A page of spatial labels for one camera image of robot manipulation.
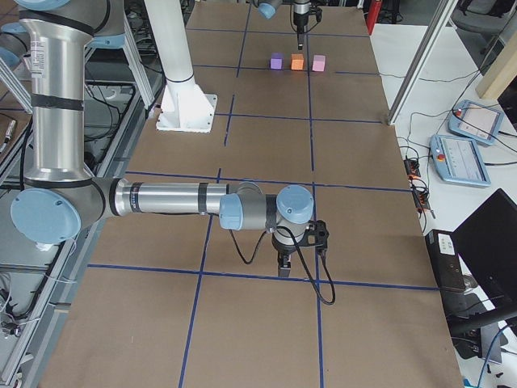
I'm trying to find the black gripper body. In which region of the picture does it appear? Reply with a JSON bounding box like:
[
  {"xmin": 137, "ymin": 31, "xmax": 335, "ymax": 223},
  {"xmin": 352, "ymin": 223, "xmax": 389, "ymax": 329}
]
[{"xmin": 292, "ymin": 12, "xmax": 309, "ymax": 42}]

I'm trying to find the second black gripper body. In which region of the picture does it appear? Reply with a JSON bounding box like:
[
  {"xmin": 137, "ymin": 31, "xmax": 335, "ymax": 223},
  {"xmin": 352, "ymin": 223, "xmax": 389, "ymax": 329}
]
[{"xmin": 271, "ymin": 236, "xmax": 296, "ymax": 267}]

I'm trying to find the orange foam cube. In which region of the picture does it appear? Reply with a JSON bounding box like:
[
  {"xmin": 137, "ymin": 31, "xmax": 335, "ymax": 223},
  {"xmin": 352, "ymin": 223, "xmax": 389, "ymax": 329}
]
[{"xmin": 291, "ymin": 53, "xmax": 305, "ymax": 71}]

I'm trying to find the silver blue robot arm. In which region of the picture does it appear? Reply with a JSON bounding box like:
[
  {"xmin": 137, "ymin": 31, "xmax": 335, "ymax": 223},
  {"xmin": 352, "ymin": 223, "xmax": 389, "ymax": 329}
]
[{"xmin": 250, "ymin": 0, "xmax": 312, "ymax": 50}]

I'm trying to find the pink foam cube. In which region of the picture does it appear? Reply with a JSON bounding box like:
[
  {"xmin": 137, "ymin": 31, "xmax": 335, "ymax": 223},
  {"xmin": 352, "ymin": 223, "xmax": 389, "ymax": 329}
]
[{"xmin": 312, "ymin": 54, "xmax": 326, "ymax": 72}]

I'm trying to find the purple foam cube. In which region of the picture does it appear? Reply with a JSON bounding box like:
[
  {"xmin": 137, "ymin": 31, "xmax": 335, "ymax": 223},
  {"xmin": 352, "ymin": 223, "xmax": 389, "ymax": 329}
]
[{"xmin": 270, "ymin": 53, "xmax": 284, "ymax": 70}]

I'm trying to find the brown paper table cover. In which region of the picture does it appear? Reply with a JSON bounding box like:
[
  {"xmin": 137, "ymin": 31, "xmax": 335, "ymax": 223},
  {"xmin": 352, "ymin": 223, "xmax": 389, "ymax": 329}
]
[{"xmin": 40, "ymin": 2, "xmax": 462, "ymax": 387}]

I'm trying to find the black power strip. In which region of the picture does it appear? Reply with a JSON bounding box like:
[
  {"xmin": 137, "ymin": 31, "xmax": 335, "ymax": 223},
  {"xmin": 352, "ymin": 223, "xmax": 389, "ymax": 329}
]
[{"xmin": 403, "ymin": 158, "xmax": 421, "ymax": 179}]

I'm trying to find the far blue teach pendant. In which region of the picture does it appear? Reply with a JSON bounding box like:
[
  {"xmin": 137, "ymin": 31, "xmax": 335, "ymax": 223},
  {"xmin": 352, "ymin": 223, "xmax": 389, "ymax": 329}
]
[{"xmin": 448, "ymin": 99, "xmax": 503, "ymax": 146}]

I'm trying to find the blue teach pendant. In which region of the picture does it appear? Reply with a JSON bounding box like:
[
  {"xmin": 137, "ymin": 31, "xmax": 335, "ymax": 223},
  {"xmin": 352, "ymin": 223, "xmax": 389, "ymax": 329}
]
[
  {"xmin": 448, "ymin": 99, "xmax": 503, "ymax": 146},
  {"xmin": 430, "ymin": 134, "xmax": 491, "ymax": 188}
]

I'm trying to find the black laptop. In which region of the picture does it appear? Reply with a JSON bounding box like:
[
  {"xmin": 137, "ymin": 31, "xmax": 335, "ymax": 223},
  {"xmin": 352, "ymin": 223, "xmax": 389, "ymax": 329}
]
[{"xmin": 427, "ymin": 188, "xmax": 517, "ymax": 302}]

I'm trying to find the near blue teach pendant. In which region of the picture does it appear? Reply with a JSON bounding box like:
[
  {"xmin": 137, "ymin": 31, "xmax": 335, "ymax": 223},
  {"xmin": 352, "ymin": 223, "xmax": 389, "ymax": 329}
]
[{"xmin": 430, "ymin": 134, "xmax": 491, "ymax": 188}]

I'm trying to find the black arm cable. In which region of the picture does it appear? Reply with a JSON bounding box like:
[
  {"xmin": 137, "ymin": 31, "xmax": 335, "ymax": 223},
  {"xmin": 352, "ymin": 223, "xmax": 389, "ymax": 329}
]
[
  {"xmin": 226, "ymin": 226, "xmax": 337, "ymax": 306},
  {"xmin": 288, "ymin": 3, "xmax": 323, "ymax": 34}
]

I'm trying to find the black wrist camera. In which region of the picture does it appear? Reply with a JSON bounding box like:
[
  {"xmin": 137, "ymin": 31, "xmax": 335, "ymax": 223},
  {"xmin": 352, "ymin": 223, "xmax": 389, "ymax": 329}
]
[
  {"xmin": 304, "ymin": 220, "xmax": 330, "ymax": 250},
  {"xmin": 311, "ymin": 6, "xmax": 322, "ymax": 23}
]

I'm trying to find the aluminium frame post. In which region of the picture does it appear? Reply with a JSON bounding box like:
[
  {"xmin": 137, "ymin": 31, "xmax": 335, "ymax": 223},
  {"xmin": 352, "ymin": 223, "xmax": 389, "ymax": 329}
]
[{"xmin": 387, "ymin": 0, "xmax": 457, "ymax": 125}]

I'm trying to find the aluminium side frame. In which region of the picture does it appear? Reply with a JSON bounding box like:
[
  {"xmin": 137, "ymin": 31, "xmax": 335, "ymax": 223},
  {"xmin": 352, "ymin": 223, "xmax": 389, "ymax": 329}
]
[{"xmin": 1, "ymin": 1, "xmax": 160, "ymax": 387}]

